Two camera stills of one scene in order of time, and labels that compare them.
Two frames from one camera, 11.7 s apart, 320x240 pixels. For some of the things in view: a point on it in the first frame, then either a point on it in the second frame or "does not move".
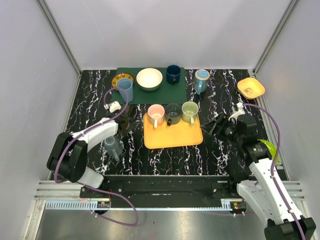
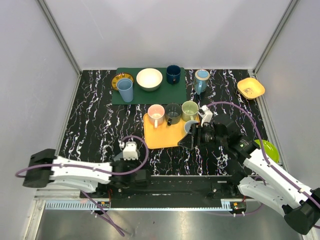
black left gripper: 128,120 → 117,158
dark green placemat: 167,93 does not move
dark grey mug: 173,113 does not move
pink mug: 156,114 does not move
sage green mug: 189,111 does not move
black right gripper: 222,120 → 192,138
